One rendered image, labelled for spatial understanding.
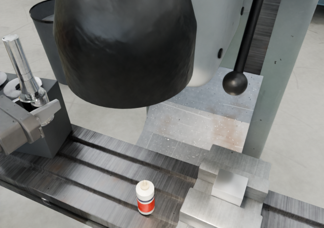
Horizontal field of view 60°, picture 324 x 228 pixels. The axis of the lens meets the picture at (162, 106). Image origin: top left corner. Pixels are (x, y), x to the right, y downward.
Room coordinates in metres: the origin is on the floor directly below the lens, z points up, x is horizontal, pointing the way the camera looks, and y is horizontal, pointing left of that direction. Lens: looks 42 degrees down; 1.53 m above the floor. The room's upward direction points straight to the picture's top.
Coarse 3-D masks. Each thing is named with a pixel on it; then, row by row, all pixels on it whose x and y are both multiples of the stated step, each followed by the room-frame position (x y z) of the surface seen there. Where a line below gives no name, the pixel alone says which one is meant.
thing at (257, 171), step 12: (216, 156) 0.44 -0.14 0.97; (228, 156) 0.44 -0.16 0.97; (240, 156) 0.44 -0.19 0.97; (204, 168) 0.37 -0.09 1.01; (216, 168) 0.37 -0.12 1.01; (228, 168) 0.37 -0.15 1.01; (240, 168) 0.40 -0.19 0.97; (252, 168) 0.40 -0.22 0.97; (264, 168) 0.40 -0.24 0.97; (204, 180) 0.37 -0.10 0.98; (252, 180) 0.34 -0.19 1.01; (264, 180) 0.34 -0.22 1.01; (204, 192) 0.34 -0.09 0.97; (252, 192) 0.32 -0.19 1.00; (264, 192) 0.31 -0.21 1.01; (252, 204) 0.31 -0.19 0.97
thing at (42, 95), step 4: (40, 88) 0.41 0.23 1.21; (40, 92) 0.40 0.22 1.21; (44, 92) 0.40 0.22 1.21; (20, 96) 0.39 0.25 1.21; (24, 96) 0.39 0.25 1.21; (36, 96) 0.39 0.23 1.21; (40, 96) 0.39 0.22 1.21; (44, 96) 0.39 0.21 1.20; (20, 100) 0.38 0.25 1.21; (24, 100) 0.38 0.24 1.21; (28, 100) 0.38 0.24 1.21; (32, 100) 0.38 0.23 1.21; (36, 100) 0.38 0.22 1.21; (40, 100) 0.38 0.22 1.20; (24, 104) 0.38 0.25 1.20; (28, 104) 0.37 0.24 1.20; (32, 104) 0.38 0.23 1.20; (36, 104) 0.38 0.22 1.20
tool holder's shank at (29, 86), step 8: (8, 40) 0.39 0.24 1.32; (16, 40) 0.39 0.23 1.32; (8, 48) 0.39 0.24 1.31; (16, 48) 0.39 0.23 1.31; (16, 56) 0.39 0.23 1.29; (24, 56) 0.40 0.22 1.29; (16, 64) 0.39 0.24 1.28; (24, 64) 0.39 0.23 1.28; (16, 72) 0.39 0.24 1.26; (24, 72) 0.39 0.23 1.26; (24, 80) 0.39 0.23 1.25; (32, 80) 0.39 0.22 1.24; (24, 88) 0.38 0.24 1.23; (32, 88) 0.39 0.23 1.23; (32, 96) 0.39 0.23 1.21
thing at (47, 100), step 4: (44, 100) 0.39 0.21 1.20; (48, 100) 0.40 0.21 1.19; (40, 104) 0.38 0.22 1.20; (44, 104) 0.39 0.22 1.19; (24, 108) 0.38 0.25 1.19; (28, 108) 0.37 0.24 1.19; (32, 108) 0.37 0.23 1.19; (36, 108) 0.38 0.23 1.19; (52, 116) 0.40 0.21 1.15; (48, 120) 0.38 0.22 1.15; (40, 124) 0.38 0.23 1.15; (44, 124) 0.38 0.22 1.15
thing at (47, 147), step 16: (0, 80) 0.58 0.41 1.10; (16, 80) 0.58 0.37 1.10; (48, 80) 0.60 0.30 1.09; (16, 96) 0.51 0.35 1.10; (48, 96) 0.55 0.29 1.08; (64, 112) 0.58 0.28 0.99; (48, 128) 0.51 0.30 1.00; (64, 128) 0.56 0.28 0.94; (32, 144) 0.49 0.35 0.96; (48, 144) 0.49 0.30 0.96
